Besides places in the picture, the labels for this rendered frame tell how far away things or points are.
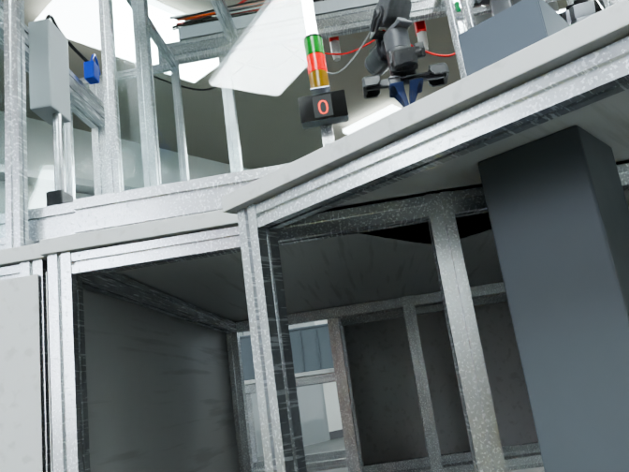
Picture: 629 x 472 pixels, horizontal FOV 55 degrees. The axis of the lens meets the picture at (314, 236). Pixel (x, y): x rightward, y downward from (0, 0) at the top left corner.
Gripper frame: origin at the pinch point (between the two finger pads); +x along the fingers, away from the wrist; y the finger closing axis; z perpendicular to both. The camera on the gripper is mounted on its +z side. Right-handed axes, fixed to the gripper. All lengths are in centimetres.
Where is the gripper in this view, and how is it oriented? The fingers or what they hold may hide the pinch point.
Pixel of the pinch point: (408, 101)
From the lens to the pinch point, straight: 136.6
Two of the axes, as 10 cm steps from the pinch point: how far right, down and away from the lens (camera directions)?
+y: 9.8, -1.6, -0.7
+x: 1.4, 9.6, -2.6
